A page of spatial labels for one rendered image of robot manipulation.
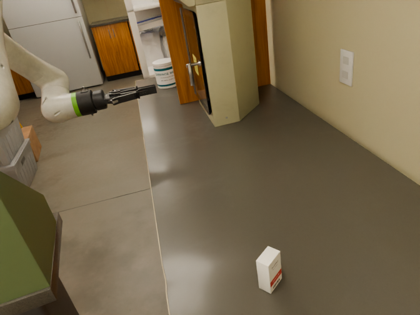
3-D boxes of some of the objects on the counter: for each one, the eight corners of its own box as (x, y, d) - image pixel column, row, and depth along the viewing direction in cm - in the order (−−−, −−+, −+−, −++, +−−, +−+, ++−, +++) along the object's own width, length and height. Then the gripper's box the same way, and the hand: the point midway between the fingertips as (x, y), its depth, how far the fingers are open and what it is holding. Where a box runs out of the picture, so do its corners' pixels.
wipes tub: (177, 80, 210) (172, 55, 203) (180, 85, 199) (175, 60, 192) (157, 84, 209) (150, 60, 201) (159, 90, 197) (152, 65, 190)
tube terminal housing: (246, 92, 172) (227, -93, 134) (271, 114, 144) (256, -112, 106) (199, 103, 169) (166, -83, 131) (215, 127, 141) (179, -101, 103)
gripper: (90, 97, 122) (155, 84, 125) (93, 86, 134) (152, 74, 137) (96, 116, 126) (159, 103, 129) (99, 104, 138) (156, 92, 141)
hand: (147, 90), depth 133 cm, fingers closed
